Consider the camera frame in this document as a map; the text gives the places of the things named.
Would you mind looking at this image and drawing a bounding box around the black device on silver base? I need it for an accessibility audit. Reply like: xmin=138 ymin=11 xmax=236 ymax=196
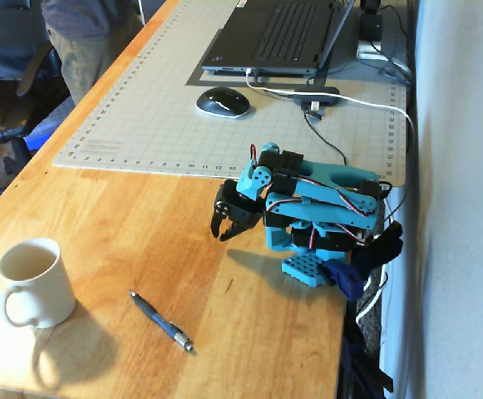
xmin=356 ymin=0 xmax=388 ymax=60

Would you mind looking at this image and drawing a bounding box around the thin black cable tangle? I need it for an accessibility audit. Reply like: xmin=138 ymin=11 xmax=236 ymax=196
xmin=373 ymin=2 xmax=413 ymax=88

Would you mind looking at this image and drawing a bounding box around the black hub cable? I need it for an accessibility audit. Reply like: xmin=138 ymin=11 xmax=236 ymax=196
xmin=303 ymin=101 xmax=349 ymax=166

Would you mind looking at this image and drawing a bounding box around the black power cable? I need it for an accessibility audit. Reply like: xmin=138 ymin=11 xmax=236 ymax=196
xmin=376 ymin=180 xmax=395 ymax=228

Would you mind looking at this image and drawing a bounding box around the white ceramic mug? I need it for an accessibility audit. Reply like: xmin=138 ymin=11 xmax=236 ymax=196
xmin=0 ymin=237 xmax=77 ymax=329

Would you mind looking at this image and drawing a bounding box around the person in khaki trousers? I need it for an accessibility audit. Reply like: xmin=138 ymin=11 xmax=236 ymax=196
xmin=41 ymin=0 xmax=143 ymax=106

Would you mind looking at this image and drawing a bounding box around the black office chair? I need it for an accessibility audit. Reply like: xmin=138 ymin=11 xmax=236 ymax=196
xmin=0 ymin=0 xmax=64 ymax=205

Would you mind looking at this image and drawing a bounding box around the black computer mouse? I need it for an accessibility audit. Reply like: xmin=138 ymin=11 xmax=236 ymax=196
xmin=195 ymin=86 xmax=253 ymax=121

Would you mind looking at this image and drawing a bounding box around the white usb cable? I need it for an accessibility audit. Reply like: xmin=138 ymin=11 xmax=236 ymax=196
xmin=244 ymin=68 xmax=417 ymax=328

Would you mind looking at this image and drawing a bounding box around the black table clamp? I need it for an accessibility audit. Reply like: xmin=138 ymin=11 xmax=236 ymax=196
xmin=348 ymin=221 xmax=404 ymax=276

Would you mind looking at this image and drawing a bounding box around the blue mechanical pen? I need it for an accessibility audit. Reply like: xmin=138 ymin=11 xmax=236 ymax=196
xmin=127 ymin=289 xmax=196 ymax=357

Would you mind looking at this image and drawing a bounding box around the black usb hub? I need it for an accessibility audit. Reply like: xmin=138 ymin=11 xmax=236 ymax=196
xmin=293 ymin=86 xmax=341 ymax=107

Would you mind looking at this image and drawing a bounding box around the dark gray laptop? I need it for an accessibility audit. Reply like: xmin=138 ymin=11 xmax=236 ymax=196
xmin=201 ymin=0 xmax=357 ymax=78

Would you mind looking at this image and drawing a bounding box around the gray gridded cutting mat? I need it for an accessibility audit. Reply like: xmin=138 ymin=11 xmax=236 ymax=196
xmin=52 ymin=0 xmax=408 ymax=188

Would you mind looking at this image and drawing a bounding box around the blue table clamp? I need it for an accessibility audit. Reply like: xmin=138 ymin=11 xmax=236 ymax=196
xmin=322 ymin=259 xmax=370 ymax=303

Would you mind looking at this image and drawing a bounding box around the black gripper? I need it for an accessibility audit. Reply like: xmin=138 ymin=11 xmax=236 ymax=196
xmin=210 ymin=180 xmax=266 ymax=243

